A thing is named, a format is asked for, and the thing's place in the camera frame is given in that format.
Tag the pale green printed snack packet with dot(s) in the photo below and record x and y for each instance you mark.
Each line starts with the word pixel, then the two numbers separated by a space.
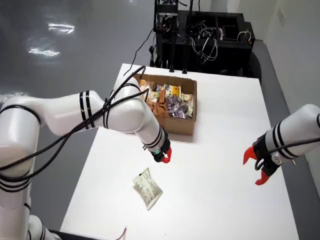
pixel 147 187

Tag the orange brown snack packet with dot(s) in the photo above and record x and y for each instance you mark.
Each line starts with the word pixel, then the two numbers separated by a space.
pixel 157 105

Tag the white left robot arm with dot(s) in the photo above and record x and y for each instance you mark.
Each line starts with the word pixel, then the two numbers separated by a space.
pixel 120 112

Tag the yellow snack packet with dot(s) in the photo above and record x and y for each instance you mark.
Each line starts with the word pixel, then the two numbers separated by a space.
pixel 175 90

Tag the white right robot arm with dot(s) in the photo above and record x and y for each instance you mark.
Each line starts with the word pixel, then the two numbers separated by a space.
pixel 297 130

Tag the pale cream snack packet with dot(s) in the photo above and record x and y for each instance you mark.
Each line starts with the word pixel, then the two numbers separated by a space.
pixel 188 102

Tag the purple patterned snack packet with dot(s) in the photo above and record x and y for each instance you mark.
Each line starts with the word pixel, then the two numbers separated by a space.
pixel 177 106

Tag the black electronics module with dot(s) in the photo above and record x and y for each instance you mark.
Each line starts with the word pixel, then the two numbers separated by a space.
pixel 167 18

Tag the orange white snack packet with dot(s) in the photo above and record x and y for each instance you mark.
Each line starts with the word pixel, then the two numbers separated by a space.
pixel 143 84

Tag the black equipment cart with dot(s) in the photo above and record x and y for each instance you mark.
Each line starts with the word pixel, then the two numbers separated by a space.
pixel 232 52

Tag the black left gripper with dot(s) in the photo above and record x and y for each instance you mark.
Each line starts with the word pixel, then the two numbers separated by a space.
pixel 160 147

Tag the brown cardboard box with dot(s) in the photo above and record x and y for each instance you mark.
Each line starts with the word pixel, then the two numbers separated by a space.
pixel 180 125

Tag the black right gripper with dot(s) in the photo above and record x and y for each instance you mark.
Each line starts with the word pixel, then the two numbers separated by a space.
pixel 266 155

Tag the black stand pole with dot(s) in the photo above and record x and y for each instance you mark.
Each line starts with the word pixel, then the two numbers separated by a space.
pixel 187 45
pixel 172 52

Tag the black base frame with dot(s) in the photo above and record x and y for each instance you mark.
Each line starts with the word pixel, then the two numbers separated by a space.
pixel 65 235

